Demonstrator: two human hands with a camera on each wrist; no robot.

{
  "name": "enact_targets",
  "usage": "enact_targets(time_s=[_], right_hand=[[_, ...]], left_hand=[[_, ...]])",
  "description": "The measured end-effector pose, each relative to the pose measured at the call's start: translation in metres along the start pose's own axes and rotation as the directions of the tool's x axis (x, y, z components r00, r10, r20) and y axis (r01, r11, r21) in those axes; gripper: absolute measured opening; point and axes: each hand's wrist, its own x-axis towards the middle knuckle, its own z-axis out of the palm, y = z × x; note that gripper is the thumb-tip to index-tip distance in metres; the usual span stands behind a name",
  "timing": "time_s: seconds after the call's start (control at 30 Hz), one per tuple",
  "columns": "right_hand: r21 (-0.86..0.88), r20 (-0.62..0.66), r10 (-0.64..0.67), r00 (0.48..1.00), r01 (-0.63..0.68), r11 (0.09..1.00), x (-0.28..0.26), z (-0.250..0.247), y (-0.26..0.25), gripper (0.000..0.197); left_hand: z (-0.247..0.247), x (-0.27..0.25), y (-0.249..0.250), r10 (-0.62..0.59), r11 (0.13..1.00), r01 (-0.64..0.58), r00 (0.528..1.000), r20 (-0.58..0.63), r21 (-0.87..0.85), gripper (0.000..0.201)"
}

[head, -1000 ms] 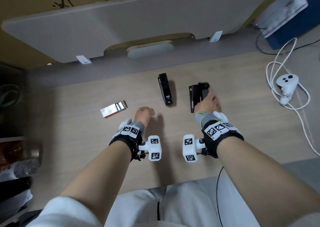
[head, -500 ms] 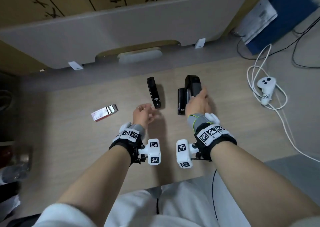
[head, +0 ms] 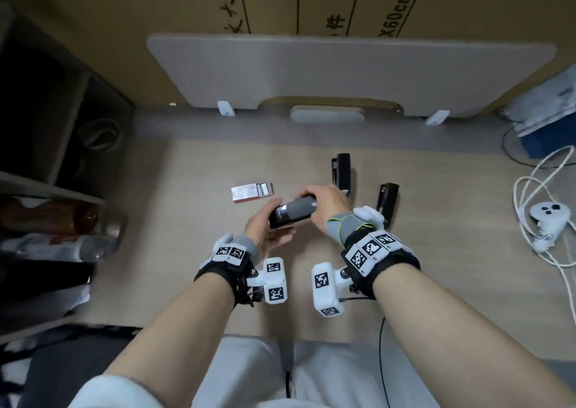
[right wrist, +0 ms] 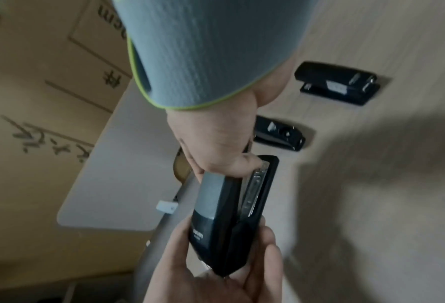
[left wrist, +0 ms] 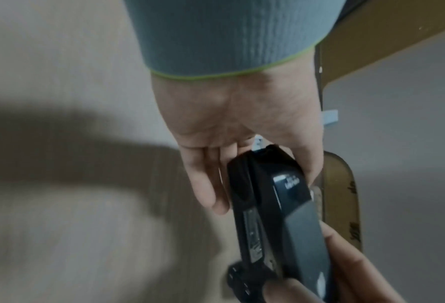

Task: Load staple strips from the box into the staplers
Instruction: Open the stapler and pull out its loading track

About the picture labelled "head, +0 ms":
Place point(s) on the clear water bottle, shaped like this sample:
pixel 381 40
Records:
pixel 54 250

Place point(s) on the black stapler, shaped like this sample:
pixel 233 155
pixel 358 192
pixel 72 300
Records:
pixel 294 209
pixel 389 200
pixel 343 171

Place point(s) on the person's right forearm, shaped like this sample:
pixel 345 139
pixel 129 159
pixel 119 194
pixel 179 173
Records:
pixel 450 331

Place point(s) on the grey desk divider panel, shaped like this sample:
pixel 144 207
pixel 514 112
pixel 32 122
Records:
pixel 351 70

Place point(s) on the grey green-edged wrist band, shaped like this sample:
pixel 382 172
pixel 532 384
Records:
pixel 348 225
pixel 247 243

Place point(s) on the white marker wrist camera rig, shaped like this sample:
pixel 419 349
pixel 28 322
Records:
pixel 326 286
pixel 274 281

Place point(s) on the brown drink bottle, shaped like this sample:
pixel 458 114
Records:
pixel 58 216

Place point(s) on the blue box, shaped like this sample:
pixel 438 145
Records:
pixel 549 137

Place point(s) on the white plastic bag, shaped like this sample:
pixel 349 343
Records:
pixel 72 299

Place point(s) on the person's white shirt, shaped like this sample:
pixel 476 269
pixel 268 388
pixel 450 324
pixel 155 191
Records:
pixel 252 376

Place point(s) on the person's left forearm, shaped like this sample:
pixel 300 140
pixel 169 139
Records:
pixel 180 326

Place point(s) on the white panel clamp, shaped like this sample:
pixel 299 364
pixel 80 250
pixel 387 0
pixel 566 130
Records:
pixel 226 108
pixel 438 117

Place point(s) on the person's right hand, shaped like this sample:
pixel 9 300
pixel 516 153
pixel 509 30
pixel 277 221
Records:
pixel 330 200

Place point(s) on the person's left hand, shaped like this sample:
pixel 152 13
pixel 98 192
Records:
pixel 267 239

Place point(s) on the clear glass cup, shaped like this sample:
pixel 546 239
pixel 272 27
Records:
pixel 112 230

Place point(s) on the white hand controller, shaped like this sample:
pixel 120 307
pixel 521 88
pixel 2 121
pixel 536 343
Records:
pixel 551 216

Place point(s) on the dark open shelf unit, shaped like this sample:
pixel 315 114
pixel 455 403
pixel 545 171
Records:
pixel 58 128

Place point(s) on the white red staples box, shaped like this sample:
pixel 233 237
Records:
pixel 245 193

